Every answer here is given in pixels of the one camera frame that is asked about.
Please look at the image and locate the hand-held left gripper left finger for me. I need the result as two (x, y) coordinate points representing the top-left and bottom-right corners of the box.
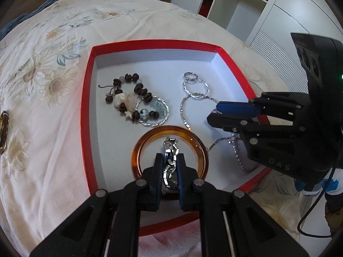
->
(29, 153), (164, 257)

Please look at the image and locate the red cardboard box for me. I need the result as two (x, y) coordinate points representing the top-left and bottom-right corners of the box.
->
(80, 40), (272, 237)

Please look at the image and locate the white radiator grille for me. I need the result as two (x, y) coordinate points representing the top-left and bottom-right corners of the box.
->
(161, 0), (200, 14)

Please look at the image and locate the silver twisted hoop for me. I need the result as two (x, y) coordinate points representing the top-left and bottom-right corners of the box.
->
(135, 96), (170, 128)
(183, 79), (209, 98)

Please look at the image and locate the orange translucent bangle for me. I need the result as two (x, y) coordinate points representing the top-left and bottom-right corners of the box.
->
(131, 125), (208, 181)

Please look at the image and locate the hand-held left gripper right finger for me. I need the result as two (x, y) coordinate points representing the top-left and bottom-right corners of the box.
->
(178, 153), (309, 257)

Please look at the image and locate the black cable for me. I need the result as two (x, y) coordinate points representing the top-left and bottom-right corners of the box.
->
(297, 163), (338, 238)

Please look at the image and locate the white open shelf unit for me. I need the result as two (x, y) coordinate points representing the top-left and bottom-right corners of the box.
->
(208, 0), (286, 42)

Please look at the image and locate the dark bead bracelet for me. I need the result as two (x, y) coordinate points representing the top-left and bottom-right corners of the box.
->
(99, 73), (160, 123)

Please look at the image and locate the red cloth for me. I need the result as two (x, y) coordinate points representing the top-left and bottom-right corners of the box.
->
(198, 0), (215, 18)

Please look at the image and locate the brown tortoiseshell bangle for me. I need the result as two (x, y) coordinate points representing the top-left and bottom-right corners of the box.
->
(0, 110), (11, 155)

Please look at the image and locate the silver link bracelet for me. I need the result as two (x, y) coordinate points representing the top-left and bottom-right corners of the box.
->
(161, 136), (181, 194)

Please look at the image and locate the floral cream bedspread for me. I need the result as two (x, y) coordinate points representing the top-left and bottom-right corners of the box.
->
(0, 0), (303, 257)

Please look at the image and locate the blue cloth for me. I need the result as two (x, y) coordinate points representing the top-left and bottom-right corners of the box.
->
(0, 12), (31, 39)

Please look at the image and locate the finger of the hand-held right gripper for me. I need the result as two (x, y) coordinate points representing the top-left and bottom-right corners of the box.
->
(206, 112), (306, 140)
(216, 92), (310, 116)

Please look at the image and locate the white wardrobe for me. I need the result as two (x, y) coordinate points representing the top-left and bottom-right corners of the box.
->
(245, 0), (343, 94)

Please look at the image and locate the silver chain necklace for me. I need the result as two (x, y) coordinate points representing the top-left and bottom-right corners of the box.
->
(179, 95), (259, 174)

